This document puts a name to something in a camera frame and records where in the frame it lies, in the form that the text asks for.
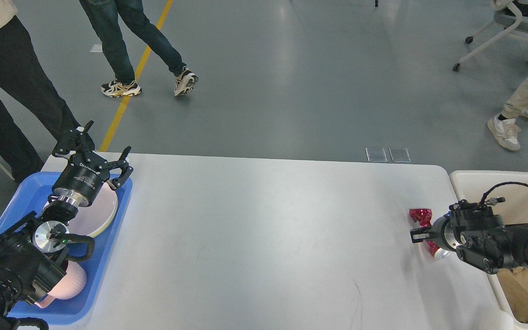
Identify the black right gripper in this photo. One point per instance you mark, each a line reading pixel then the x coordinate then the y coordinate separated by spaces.
pixel 441 234

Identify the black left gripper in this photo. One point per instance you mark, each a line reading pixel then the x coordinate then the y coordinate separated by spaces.
pixel 81 181

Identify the person in cream sweater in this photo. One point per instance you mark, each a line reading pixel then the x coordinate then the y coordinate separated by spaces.
pixel 22 77

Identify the pink mug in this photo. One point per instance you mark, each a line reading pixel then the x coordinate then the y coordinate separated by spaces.
pixel 68 287

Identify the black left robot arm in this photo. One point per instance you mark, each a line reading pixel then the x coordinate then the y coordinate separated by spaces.
pixel 38 252

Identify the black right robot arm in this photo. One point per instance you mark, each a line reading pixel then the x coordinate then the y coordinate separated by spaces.
pixel 478 236

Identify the beige plastic bin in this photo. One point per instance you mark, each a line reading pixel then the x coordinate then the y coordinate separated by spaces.
pixel 470 185

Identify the green plate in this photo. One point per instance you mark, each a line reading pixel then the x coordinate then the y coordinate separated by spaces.
pixel 103 219

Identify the person in blue jeans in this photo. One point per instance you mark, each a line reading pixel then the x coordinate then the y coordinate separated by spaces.
pixel 104 17

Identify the pink plate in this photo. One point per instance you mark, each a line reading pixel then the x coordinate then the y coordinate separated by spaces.
pixel 83 224

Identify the blue plastic tray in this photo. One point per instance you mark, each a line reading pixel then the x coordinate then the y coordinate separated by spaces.
pixel 31 195

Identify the crushed red can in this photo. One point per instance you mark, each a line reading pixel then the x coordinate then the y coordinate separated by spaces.
pixel 423 217

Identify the white office chair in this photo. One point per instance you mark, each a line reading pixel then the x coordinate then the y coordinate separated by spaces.
pixel 507 15

